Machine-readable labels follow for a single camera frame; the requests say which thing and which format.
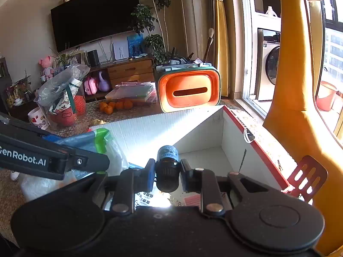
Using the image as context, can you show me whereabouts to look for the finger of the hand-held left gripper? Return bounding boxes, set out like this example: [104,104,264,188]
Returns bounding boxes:
[62,146,110,172]
[0,112,66,145]

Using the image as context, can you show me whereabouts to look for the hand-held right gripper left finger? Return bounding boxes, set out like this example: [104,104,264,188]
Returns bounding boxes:
[80,158,156,216]

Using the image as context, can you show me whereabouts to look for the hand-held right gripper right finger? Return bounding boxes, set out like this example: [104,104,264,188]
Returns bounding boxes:
[180,159,301,215]

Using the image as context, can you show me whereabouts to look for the small dark bottle blue label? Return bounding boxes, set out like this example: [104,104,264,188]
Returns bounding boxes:
[155,145,180,193]

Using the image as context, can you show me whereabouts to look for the white green plastic bag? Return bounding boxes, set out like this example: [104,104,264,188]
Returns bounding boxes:
[20,128,129,202]

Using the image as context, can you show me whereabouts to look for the red cardboard box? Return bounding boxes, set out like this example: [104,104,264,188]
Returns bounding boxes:
[90,105,291,209]

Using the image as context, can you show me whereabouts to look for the patterned cloth desktop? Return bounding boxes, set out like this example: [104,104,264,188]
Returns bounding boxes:
[0,98,298,247]

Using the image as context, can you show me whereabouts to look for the dark low cabinet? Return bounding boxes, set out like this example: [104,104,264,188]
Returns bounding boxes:
[5,96,41,122]

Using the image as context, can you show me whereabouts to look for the white mug red print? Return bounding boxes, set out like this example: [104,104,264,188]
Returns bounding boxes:
[28,107,50,130]

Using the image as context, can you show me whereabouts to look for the small potted plant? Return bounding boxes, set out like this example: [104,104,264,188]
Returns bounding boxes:
[9,71,34,102]

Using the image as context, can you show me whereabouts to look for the red round ball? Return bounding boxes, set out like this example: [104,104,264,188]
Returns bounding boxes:
[50,108,78,127]

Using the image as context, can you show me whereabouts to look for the printed gift bag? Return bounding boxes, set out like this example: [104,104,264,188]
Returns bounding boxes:
[54,79,83,113]

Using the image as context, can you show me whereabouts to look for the crumpled clear plastic bag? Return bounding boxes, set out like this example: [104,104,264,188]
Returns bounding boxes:
[34,64,91,108]

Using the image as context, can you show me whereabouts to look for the red mesh pouch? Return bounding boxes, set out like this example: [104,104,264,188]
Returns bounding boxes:
[74,95,87,116]

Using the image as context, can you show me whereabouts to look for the pink doll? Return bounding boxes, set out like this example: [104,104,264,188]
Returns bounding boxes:
[39,56,55,81]

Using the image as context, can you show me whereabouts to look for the pink toy case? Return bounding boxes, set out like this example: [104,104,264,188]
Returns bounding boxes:
[84,76,98,95]

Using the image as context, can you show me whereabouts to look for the purple watering can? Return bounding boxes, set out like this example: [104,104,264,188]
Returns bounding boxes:
[98,71,111,92]

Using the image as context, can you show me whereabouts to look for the clear plastic storage boxes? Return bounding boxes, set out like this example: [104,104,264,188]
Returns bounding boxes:
[105,82,157,106]

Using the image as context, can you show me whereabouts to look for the grass plant in vase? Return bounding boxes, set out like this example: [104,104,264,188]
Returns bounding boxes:
[50,43,78,69]

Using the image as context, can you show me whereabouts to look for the wooden drawer cabinet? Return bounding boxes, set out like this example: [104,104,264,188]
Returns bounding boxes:
[86,56,156,102]

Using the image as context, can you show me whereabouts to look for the black speaker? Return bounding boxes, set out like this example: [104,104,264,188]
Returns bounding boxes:
[87,49,100,67]

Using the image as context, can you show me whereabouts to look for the orange green desk organiser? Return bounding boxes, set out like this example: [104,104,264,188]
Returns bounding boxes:
[155,64,221,113]

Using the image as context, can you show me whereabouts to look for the yellow curtain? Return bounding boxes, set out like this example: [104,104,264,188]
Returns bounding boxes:
[209,0,229,97]

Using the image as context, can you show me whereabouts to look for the white washing machine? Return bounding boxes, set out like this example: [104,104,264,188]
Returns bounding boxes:
[254,28,282,101]

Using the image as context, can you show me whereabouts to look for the white standing air conditioner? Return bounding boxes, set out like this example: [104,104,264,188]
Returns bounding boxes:
[178,0,209,59]

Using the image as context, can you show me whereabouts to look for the red bucket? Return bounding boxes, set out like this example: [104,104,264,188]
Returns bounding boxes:
[316,81,338,111]

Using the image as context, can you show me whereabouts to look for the large window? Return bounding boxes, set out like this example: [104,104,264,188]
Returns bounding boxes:
[303,0,343,145]

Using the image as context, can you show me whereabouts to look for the photo frame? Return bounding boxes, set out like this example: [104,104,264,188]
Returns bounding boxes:
[70,50,86,66]

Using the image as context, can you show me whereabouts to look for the black wall television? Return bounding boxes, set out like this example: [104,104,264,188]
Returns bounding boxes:
[50,0,140,53]

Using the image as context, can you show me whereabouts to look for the wooden handled brush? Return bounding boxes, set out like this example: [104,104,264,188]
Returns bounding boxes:
[202,28,215,63]

